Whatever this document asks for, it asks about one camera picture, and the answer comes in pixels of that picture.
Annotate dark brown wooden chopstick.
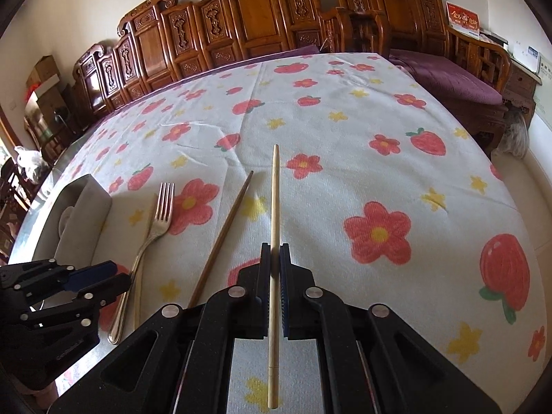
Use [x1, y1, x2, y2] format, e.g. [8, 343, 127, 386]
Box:
[187, 171, 254, 308]

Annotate white wall panel box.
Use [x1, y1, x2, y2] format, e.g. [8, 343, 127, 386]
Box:
[534, 54, 552, 129]

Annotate grey metal utensil box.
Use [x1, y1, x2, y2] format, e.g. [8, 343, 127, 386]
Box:
[33, 174, 112, 269]

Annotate carved wooden armchair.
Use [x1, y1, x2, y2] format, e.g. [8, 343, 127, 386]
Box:
[338, 0, 512, 154]

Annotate white plastic bag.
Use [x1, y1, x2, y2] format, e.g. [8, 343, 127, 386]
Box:
[14, 146, 50, 184]

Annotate large cream plastic spoon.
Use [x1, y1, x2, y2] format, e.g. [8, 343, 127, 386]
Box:
[58, 206, 74, 238]

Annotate purple armchair cushion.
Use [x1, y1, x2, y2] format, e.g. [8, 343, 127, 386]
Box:
[389, 50, 502, 106]

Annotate strawberry flower tablecloth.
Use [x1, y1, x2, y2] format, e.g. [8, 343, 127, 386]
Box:
[42, 52, 549, 414]

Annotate wooden side table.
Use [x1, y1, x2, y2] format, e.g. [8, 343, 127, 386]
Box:
[502, 60, 542, 127]

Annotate wooden chair at left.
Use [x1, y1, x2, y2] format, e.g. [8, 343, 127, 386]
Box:
[0, 119, 70, 264]

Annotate white box on side table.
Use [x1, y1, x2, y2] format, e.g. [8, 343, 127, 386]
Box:
[513, 41, 540, 74]

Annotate silver metal fork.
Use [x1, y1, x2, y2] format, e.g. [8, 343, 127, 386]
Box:
[108, 182, 175, 345]

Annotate carved wooden long sofa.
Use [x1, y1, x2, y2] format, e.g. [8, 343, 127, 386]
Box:
[73, 0, 343, 120]

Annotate stacked cardboard boxes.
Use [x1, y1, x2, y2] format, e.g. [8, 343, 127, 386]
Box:
[24, 55, 69, 143]

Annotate purple sofa cushion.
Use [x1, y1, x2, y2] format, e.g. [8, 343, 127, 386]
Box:
[240, 45, 320, 66]

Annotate grey fluffy bag on floor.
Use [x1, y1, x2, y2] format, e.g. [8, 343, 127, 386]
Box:
[497, 109, 530, 160]

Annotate red calendar card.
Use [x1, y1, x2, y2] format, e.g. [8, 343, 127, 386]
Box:
[445, 2, 480, 38]

